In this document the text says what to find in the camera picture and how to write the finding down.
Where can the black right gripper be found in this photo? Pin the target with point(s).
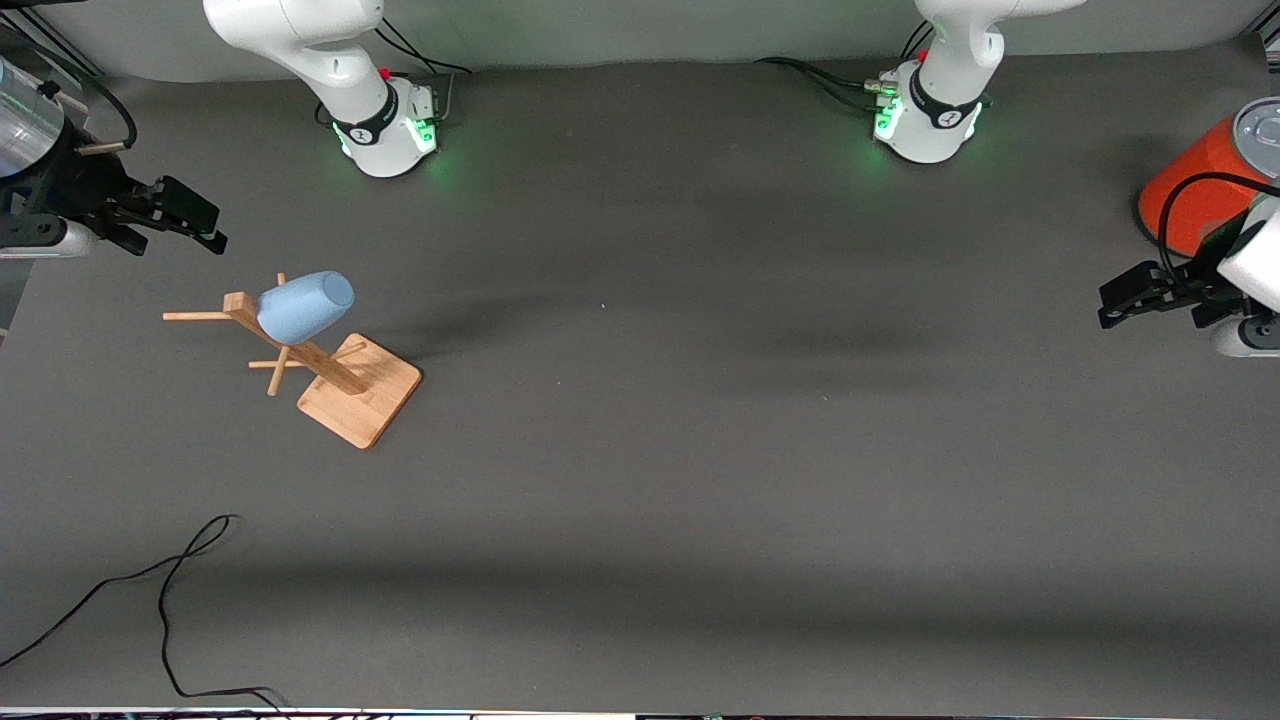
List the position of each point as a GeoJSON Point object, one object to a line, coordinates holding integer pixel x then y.
{"type": "Point", "coordinates": [82, 190]}

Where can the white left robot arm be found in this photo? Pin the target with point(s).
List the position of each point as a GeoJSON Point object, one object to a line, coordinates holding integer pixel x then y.
{"type": "Point", "coordinates": [940, 100]}

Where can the wooden cup rack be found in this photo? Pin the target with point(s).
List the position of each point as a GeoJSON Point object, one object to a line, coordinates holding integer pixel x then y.
{"type": "Point", "coordinates": [360, 395]}

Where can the light blue plastic cup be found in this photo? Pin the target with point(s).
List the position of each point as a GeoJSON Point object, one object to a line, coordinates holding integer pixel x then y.
{"type": "Point", "coordinates": [300, 305]}

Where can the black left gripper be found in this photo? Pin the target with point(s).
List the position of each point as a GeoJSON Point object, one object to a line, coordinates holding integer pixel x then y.
{"type": "Point", "coordinates": [1197, 275]}

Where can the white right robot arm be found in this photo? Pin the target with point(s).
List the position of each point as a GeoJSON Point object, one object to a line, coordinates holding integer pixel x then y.
{"type": "Point", "coordinates": [350, 80]}

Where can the orange can with grey lid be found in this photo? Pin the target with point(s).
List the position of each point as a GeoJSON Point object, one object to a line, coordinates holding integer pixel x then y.
{"type": "Point", "coordinates": [1190, 195]}

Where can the aluminium frame rail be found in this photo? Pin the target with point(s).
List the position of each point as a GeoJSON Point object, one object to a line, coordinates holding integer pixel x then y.
{"type": "Point", "coordinates": [50, 45]}

